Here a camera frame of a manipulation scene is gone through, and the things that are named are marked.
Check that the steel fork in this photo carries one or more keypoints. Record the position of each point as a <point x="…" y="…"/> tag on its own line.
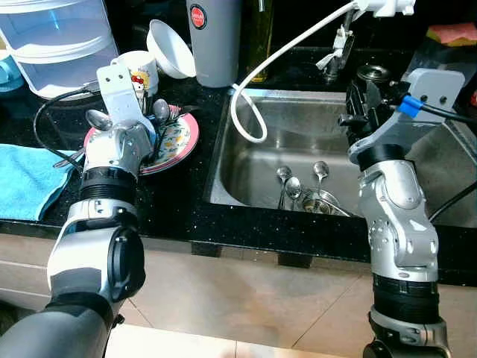
<point x="67" y="158"/>

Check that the white bowl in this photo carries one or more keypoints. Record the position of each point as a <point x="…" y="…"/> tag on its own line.
<point x="171" y="48"/>

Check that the pink yellow sponge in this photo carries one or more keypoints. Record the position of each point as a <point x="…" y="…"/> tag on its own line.
<point x="451" y="33"/>

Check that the beige cabinet front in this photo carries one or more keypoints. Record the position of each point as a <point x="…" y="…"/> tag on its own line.
<point x="246" y="291"/>

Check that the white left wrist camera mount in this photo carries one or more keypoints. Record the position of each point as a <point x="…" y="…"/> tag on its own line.
<point x="123" y="97"/>

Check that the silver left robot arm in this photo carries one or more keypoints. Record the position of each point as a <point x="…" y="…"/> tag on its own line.
<point x="89" y="261"/>

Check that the blue towel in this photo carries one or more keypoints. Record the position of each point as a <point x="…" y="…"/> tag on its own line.
<point x="30" y="179"/>

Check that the white faucet filter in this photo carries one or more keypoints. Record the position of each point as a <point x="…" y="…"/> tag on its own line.
<point x="387" y="6"/>

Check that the olive oil bottle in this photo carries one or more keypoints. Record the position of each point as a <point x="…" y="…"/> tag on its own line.
<point x="261" y="41"/>

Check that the white cartoon mug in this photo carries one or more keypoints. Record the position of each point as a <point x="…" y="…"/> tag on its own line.
<point x="141" y="71"/>

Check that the steel sink drain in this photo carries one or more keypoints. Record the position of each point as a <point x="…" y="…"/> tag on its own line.
<point x="324" y="203"/>

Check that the stainless steel sink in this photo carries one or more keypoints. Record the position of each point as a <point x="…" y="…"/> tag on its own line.
<point x="253" y="171"/>

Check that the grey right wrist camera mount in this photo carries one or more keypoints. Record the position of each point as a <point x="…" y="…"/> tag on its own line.
<point x="440" y="86"/>

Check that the round steel sink strainer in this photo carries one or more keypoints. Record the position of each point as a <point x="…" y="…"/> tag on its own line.
<point x="371" y="73"/>

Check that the steel faucet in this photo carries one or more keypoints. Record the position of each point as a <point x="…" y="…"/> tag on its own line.
<point x="335" y="56"/>

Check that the pink plate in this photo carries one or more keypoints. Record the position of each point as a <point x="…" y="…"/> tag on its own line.
<point x="196" y="136"/>

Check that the steel spoon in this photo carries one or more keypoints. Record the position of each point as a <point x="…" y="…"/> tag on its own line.
<point x="161" y="110"/>
<point x="294" y="186"/>
<point x="99" y="121"/>
<point x="284" y="174"/>
<point x="321" y="170"/>

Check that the blue cup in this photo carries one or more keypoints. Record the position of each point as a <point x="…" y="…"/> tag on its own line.
<point x="6" y="71"/>

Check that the grey tumbler red label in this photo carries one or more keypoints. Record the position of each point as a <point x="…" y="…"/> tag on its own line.
<point x="215" y="45"/>

